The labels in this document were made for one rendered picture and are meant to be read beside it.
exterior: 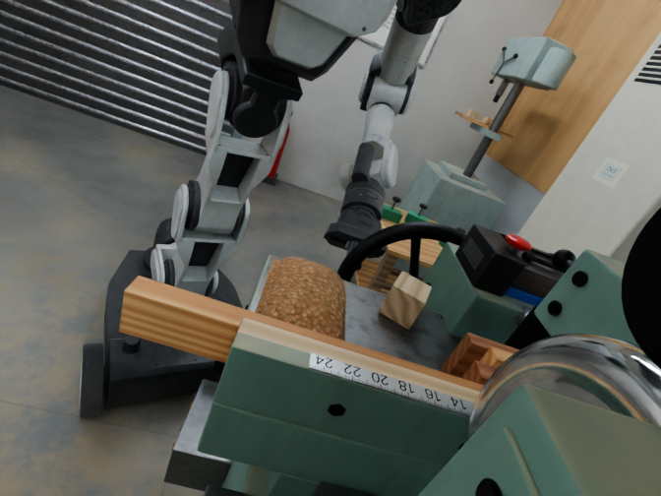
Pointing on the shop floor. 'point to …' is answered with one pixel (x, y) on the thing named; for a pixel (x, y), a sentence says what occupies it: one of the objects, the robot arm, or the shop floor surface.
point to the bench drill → (463, 216)
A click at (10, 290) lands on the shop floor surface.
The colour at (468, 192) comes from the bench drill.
